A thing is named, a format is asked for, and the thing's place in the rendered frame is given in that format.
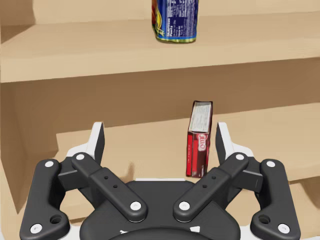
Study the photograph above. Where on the pale wooden shelf unit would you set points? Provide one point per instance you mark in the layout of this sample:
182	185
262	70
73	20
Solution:
75	50

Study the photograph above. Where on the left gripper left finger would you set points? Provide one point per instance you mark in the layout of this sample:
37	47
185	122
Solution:
110	185

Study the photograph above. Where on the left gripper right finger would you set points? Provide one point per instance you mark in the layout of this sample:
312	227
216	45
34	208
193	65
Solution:
210	185

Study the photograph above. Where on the green and blue rectangular can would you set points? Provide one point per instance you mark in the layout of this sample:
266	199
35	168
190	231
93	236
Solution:
177	20

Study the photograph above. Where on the red carton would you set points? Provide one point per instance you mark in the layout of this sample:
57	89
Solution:
198	150

